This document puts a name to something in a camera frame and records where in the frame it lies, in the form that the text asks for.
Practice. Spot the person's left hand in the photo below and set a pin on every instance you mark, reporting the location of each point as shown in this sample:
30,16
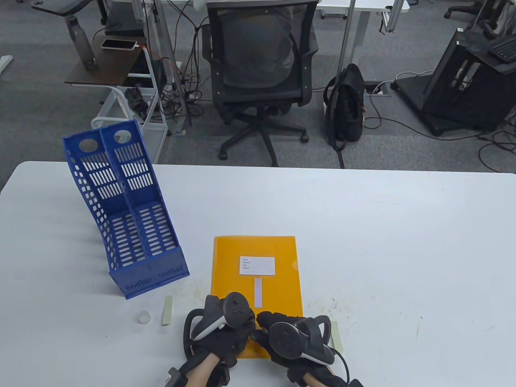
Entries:
225,342

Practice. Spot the person's right hand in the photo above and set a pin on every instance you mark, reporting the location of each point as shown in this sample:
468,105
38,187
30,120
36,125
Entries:
278,318

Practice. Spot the orange L-shaped folder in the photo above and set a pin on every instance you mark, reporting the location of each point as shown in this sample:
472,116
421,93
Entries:
229,274

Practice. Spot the pale green sticky note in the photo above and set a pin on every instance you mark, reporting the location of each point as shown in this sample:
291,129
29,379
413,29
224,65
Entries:
167,310

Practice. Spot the translucent glue stick cap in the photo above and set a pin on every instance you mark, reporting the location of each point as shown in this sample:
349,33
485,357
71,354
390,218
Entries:
144,317

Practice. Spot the person's left forearm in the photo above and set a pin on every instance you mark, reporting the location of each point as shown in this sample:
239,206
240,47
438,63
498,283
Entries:
199,373

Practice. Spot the person's right forearm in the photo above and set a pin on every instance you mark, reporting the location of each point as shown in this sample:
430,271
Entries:
314,381

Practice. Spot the black right hand controller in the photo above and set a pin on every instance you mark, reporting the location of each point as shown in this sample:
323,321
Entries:
286,338

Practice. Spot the black hand controller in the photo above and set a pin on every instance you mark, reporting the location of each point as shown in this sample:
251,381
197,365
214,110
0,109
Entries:
238,310
286,338

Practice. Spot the white paper strip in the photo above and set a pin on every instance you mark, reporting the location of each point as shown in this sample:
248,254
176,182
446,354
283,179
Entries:
258,291

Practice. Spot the black left hand controller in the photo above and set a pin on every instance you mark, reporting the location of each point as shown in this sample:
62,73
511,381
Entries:
238,310

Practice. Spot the white lined label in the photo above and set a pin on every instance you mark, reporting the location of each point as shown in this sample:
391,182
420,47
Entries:
257,265

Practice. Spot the blue plastic file rack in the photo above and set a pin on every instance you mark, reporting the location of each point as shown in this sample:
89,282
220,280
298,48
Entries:
153,270

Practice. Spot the black backpack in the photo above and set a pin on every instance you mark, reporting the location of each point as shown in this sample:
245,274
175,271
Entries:
346,109

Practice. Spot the metal floor outlet box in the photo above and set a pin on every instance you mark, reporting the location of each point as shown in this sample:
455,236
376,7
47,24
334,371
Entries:
381,89

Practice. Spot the black mesh office chair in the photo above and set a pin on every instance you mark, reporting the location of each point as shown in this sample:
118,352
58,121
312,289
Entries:
258,44

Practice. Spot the silver desk leg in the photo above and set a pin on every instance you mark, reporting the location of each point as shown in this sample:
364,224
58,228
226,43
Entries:
171,60

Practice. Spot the black equipment stand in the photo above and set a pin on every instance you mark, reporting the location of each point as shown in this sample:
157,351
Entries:
447,92

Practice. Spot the silver metal pole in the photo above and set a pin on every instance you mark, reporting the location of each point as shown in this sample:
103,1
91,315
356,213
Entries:
346,40

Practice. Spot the brown side table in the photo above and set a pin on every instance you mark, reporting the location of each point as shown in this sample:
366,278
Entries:
109,66

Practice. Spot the white smartphone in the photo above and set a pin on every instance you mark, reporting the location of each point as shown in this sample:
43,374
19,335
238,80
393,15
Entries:
118,44

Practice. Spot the white desk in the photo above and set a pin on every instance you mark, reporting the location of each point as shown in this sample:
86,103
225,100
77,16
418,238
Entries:
363,5

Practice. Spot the dark grey water bottle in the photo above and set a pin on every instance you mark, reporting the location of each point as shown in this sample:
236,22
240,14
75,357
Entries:
80,44

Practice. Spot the black keyboard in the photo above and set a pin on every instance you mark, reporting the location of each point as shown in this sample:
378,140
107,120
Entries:
504,50

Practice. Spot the white desk foot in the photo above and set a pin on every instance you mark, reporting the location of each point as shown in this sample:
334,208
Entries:
4,62

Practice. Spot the black swivel chair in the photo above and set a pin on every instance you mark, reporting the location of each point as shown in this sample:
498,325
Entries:
459,10

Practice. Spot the dark grey desk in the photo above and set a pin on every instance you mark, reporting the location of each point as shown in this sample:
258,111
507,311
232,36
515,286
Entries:
56,6

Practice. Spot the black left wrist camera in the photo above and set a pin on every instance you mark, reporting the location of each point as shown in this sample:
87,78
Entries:
171,379

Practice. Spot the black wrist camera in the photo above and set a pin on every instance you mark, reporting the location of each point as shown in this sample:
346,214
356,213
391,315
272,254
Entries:
171,379
354,383

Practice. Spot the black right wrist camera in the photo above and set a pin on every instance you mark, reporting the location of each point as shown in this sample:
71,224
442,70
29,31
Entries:
354,383

